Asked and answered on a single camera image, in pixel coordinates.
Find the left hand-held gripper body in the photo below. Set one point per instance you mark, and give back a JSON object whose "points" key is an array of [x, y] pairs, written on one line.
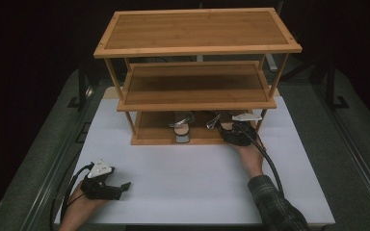
{"points": [[98, 187]]}

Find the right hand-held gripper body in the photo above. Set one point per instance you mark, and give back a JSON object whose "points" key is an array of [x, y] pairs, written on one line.
{"points": [[239, 134]]}

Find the small metal can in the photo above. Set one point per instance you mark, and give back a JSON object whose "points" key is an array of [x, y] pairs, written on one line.
{"points": [[182, 128]]}

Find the wooden three-tier shoe rack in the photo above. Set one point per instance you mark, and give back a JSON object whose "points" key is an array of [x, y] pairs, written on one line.
{"points": [[196, 32]]}

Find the person's left hand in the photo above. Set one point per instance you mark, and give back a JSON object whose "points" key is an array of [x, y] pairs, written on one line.
{"points": [[85, 203]]}

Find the person's right hand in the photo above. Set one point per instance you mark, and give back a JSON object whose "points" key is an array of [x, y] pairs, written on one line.
{"points": [[252, 157]]}

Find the white stand leg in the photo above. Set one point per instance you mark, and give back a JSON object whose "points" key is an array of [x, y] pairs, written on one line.
{"points": [[271, 62]]}

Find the black metal stand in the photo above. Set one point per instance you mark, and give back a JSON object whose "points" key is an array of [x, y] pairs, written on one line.
{"points": [[332, 86], [82, 86]]}

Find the aluminium table rail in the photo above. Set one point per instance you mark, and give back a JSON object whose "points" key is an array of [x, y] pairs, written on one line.
{"points": [[48, 179], [353, 154]]}

